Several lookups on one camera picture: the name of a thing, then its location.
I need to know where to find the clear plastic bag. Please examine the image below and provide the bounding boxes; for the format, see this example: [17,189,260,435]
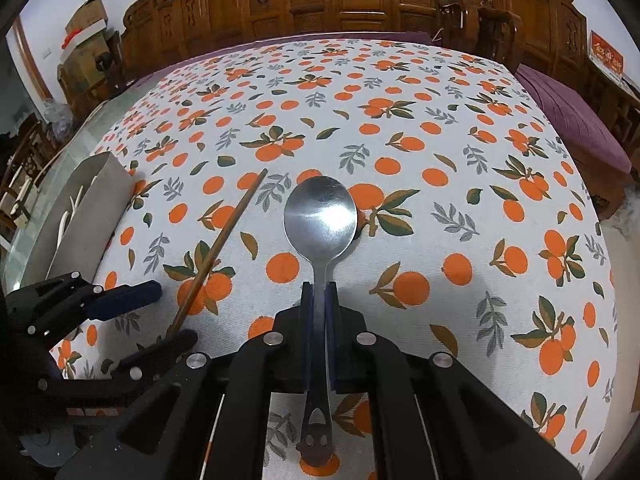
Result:
[44,99,77,137]

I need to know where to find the orange print tablecloth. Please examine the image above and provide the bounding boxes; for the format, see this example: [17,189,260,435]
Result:
[50,37,618,480]

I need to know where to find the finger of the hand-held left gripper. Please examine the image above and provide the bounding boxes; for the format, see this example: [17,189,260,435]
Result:
[7,271,163,336]
[35,329,199,402]

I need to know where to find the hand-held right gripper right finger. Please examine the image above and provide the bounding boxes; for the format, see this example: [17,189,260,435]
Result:
[324,281,583,480]

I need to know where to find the cardboard box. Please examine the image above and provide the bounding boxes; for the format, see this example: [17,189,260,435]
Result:
[64,0,109,47]

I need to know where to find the wooden side table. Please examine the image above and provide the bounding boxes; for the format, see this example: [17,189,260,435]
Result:
[582,60,640,171]

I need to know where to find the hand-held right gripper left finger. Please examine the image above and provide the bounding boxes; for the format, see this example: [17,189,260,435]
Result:
[55,281,317,480]

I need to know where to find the short purple seat cushion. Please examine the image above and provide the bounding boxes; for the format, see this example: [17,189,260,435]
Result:
[515,65,632,192]

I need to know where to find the metal spoon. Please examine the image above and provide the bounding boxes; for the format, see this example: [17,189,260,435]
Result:
[283,175,358,466]

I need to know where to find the metal tray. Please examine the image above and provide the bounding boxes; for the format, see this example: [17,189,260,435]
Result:
[17,152,136,291]

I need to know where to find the red box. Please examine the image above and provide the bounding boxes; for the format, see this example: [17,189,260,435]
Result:
[588,30,626,79]

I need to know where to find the dark wooden chair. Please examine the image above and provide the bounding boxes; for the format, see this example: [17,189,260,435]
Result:
[435,0,481,52]
[477,7,524,69]

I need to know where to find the wooden chopstick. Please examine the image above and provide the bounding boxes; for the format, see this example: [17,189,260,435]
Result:
[167,168,269,336]

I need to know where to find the long purple seat cushion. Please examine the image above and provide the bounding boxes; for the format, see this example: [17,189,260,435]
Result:
[125,30,436,83]

